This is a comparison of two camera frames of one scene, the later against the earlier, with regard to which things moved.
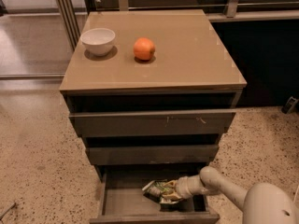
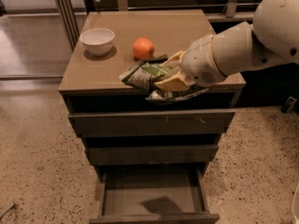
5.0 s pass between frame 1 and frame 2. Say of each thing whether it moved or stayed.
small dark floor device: stayed
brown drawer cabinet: stayed
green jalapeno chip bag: moved
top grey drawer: stayed
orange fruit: stayed
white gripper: moved
